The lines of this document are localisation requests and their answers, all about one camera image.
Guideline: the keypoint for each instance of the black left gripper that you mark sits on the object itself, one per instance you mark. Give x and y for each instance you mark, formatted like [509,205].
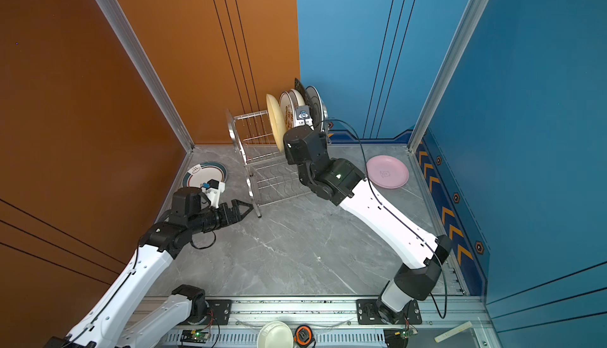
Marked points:
[235,217]

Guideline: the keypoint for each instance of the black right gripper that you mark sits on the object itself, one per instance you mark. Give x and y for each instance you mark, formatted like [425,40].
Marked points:
[288,149]

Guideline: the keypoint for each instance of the yellow round plate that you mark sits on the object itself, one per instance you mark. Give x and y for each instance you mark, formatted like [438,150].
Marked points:
[277,121]

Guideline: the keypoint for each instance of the cream beige round plate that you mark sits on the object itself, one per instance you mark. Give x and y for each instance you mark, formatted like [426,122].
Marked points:
[300,102]

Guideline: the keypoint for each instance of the silver wire dish rack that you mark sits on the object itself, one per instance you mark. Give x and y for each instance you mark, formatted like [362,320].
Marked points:
[270,179]

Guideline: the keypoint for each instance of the white plate red characters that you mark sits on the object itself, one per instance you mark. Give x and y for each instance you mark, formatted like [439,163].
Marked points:
[286,106]

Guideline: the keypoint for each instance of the white plate orange sunburst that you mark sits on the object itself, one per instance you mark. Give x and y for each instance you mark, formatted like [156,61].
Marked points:
[293,99]

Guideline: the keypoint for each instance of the black square floral plate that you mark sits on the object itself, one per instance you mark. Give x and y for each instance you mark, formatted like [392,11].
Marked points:
[309,95]

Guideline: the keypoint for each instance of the pink round plate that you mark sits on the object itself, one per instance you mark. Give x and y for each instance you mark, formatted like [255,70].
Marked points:
[387,172]

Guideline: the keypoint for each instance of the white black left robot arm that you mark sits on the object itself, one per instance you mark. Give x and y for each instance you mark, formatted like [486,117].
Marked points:
[192,211]

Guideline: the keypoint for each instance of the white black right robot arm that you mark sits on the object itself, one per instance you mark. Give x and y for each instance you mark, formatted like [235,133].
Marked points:
[342,183]

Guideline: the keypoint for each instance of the white plate green maroon rim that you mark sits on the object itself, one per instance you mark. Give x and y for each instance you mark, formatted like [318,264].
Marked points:
[202,173]

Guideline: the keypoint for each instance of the white round bowl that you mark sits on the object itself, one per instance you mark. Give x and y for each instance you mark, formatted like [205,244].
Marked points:
[275,334]

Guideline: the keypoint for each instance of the green circuit board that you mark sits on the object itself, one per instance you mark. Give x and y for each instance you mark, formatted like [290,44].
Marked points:
[196,336]

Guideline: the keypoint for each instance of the orange black tape measure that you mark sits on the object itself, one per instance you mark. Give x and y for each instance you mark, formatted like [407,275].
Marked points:
[304,337]

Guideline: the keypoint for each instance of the cream flat stick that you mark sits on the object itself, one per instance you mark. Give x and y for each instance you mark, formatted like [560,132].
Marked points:
[453,332]

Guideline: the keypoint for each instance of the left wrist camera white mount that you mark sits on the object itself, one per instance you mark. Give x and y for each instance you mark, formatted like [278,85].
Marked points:
[211,192]

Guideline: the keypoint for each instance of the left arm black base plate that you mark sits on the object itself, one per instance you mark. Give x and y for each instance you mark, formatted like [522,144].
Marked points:
[218,311]

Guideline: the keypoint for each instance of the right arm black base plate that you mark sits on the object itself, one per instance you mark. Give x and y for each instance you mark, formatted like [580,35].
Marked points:
[371,312]

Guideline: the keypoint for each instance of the small circuit board with wires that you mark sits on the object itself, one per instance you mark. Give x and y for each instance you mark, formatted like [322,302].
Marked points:
[399,337]

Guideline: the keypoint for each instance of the aluminium frame rail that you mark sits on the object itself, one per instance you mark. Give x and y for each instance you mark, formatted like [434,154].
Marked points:
[334,322]

